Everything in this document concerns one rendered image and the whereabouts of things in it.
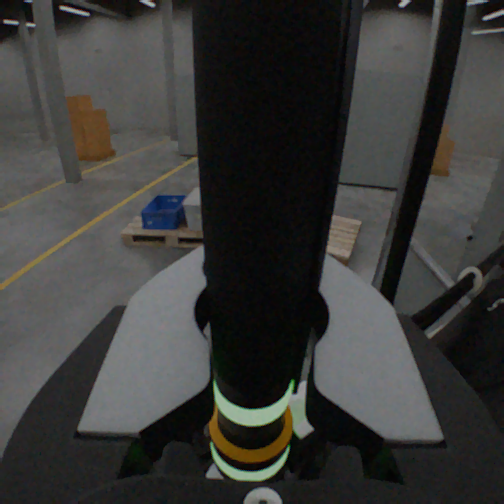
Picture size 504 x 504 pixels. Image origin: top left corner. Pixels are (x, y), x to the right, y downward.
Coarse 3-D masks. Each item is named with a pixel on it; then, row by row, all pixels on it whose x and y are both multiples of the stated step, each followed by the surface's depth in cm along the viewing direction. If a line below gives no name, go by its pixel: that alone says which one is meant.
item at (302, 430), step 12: (300, 384) 19; (300, 396) 18; (300, 432) 16; (312, 432) 16; (300, 444) 16; (312, 444) 17; (324, 444) 17; (288, 456) 16; (300, 456) 16; (312, 456) 17; (216, 468) 21; (288, 468) 17; (300, 468) 19
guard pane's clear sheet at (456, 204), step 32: (480, 0) 74; (480, 32) 76; (480, 64) 78; (480, 96) 80; (448, 128) 98; (480, 128) 81; (448, 160) 99; (480, 160) 82; (448, 192) 100; (480, 192) 83; (416, 224) 122; (448, 224) 100; (480, 224) 83; (448, 256) 99; (480, 256) 83; (480, 288) 82
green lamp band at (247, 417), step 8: (216, 392) 11; (288, 392) 11; (216, 400) 12; (224, 400) 11; (224, 408) 11; (232, 408) 11; (240, 408) 11; (272, 408) 11; (280, 408) 11; (232, 416) 11; (240, 416) 11; (248, 416) 11; (256, 416) 11; (264, 416) 11; (272, 416) 11; (248, 424) 11; (256, 424) 11
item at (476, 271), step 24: (456, 0) 8; (456, 24) 9; (456, 48) 9; (432, 72) 10; (432, 96) 10; (432, 120) 11; (432, 144) 11; (408, 192) 13; (408, 216) 13; (408, 240) 14; (480, 264) 31; (384, 288) 16; (456, 288) 27; (432, 312) 24
